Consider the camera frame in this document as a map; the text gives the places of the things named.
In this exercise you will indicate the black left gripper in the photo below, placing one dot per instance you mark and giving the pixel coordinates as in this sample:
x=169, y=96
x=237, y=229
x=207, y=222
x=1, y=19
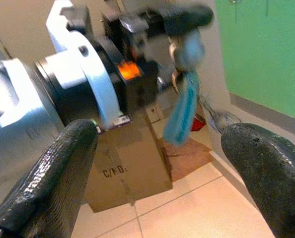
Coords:
x=127, y=37

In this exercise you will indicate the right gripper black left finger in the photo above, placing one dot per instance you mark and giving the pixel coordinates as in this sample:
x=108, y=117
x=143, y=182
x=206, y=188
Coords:
x=50, y=178

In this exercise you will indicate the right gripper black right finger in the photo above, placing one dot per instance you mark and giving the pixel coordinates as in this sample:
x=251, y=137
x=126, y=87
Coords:
x=274, y=178

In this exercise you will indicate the cardboard box with C/NO print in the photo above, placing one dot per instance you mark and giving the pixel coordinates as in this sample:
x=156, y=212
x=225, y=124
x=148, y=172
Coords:
x=127, y=168

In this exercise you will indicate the flat brown cardboard piece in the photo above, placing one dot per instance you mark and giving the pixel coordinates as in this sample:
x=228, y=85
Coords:
x=187, y=158

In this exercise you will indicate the orange red bag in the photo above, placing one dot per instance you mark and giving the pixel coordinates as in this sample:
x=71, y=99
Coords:
x=197, y=124

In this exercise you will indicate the beige small cabinet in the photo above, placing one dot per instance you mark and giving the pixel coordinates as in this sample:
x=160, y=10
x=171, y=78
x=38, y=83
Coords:
x=155, y=111

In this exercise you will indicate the metal wall hook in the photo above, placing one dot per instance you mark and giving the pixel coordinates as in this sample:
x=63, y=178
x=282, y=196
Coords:
x=233, y=1

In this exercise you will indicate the green wall board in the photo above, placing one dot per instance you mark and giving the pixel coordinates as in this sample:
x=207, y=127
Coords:
x=261, y=62

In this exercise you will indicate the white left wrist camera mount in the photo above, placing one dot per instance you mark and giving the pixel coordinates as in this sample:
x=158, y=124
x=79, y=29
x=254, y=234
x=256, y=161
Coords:
x=100, y=81

